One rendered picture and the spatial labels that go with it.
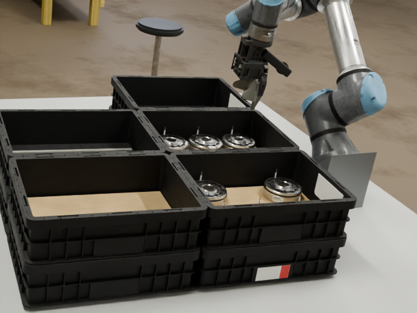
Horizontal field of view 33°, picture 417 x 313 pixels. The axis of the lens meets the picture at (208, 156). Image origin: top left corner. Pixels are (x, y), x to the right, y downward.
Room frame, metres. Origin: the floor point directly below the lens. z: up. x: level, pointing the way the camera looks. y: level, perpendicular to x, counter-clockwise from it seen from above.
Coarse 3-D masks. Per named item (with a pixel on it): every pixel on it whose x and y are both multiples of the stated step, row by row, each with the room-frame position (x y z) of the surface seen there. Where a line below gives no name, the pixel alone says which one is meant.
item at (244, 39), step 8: (240, 40) 1.91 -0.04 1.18; (248, 40) 1.88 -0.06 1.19; (272, 40) 1.92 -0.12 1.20; (240, 48) 1.91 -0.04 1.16; (248, 48) 1.91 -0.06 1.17; (256, 48) 1.90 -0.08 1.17; (264, 48) 1.91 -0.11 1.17; (240, 56) 1.89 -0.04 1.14; (248, 56) 1.89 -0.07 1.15; (256, 56) 1.91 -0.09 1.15; (232, 64) 1.93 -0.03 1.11; (240, 64) 1.89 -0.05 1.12; (248, 64) 1.88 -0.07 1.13; (256, 64) 1.89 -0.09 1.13; (264, 64) 1.90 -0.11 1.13; (240, 72) 1.89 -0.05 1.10; (248, 72) 1.88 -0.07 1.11; (256, 72) 1.90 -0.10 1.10; (248, 80) 1.89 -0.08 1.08
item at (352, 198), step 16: (176, 160) 1.61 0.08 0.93; (208, 208) 1.39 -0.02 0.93; (224, 208) 1.39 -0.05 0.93; (240, 208) 1.41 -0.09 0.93; (256, 208) 1.43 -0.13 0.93; (272, 208) 1.44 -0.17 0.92; (288, 208) 1.46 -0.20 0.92; (304, 208) 1.48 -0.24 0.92; (320, 208) 1.50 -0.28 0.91; (336, 208) 1.52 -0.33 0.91; (352, 208) 1.54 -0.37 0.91
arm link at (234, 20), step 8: (304, 0) 2.32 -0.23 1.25; (240, 8) 2.02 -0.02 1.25; (248, 8) 2.00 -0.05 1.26; (288, 8) 2.23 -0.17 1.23; (296, 8) 2.29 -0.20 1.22; (304, 8) 2.32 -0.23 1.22; (232, 16) 2.02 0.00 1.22; (240, 16) 2.01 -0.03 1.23; (248, 16) 1.99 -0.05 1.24; (280, 16) 2.18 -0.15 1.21; (288, 16) 2.25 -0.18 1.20; (296, 16) 2.30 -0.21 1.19; (304, 16) 2.34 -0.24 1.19; (232, 24) 2.01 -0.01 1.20; (240, 24) 2.00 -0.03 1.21; (248, 24) 2.00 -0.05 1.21; (232, 32) 2.02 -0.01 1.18; (240, 32) 2.02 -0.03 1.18
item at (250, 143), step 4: (224, 136) 1.99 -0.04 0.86; (228, 136) 2.00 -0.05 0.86; (244, 136) 2.02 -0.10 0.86; (224, 140) 1.95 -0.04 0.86; (228, 140) 1.96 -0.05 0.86; (248, 140) 1.98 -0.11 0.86; (252, 140) 1.99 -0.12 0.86; (228, 144) 1.94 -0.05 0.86; (232, 144) 1.93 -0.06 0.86; (236, 144) 1.94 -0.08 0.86; (240, 144) 1.94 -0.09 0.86; (244, 144) 1.95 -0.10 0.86; (248, 144) 1.96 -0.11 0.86; (252, 144) 1.96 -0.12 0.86
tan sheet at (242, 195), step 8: (232, 192) 1.68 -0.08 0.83; (240, 192) 1.69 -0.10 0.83; (248, 192) 1.70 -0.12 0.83; (256, 192) 1.70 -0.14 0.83; (232, 200) 1.63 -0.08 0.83; (240, 200) 1.64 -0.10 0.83; (248, 200) 1.65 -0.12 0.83; (256, 200) 1.66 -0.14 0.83; (264, 200) 1.66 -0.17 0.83; (304, 200) 1.70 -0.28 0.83
